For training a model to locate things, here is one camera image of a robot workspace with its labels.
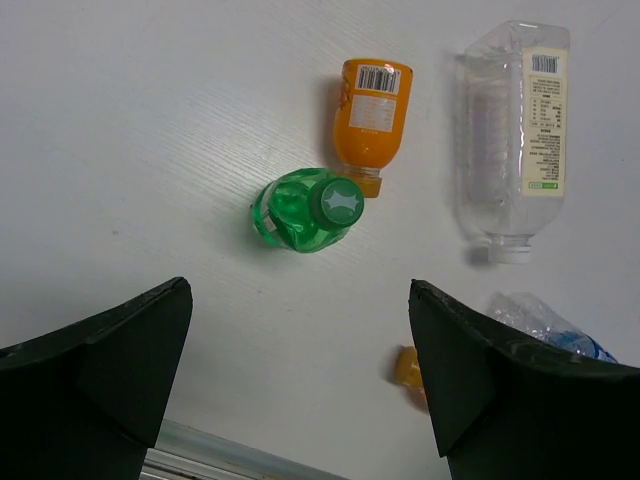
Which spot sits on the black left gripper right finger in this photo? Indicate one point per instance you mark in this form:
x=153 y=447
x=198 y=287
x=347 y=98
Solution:
x=504 y=405

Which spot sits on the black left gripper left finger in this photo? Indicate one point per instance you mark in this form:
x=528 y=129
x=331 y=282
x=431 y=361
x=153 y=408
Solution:
x=87 y=401

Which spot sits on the clear bottle yellow cap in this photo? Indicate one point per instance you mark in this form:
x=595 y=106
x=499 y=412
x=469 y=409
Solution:
x=407 y=375

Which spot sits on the crushed clear bottle blue label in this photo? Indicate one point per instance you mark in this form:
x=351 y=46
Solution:
x=527 y=313

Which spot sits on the green plastic bottle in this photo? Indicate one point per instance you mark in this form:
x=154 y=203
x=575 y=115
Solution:
x=307 y=210

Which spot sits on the clear square bottle white cap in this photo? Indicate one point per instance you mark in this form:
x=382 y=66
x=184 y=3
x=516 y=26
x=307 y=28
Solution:
x=511 y=166

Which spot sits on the orange juice bottle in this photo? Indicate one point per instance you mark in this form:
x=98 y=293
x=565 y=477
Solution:
x=370 y=118

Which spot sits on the aluminium table edge rail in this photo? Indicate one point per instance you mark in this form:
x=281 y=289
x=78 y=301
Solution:
x=182 y=452

